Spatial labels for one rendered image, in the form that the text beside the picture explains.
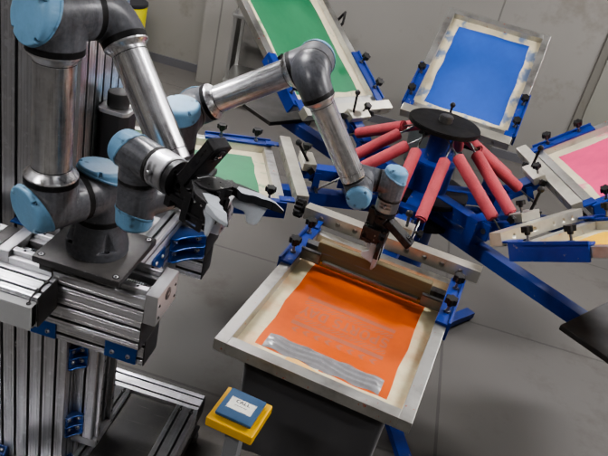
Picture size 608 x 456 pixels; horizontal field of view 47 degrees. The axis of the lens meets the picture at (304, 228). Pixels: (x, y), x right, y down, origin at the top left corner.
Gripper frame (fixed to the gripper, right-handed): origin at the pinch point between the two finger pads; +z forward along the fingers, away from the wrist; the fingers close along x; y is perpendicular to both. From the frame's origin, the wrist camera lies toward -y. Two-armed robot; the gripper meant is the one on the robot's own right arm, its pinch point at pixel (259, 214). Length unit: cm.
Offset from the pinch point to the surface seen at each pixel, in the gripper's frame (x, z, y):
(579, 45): -553, -102, -24
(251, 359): -50, -22, 64
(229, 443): -35, -12, 79
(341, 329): -84, -15, 61
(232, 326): -54, -34, 62
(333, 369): -66, -5, 63
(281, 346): -62, -21, 64
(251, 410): -36, -10, 66
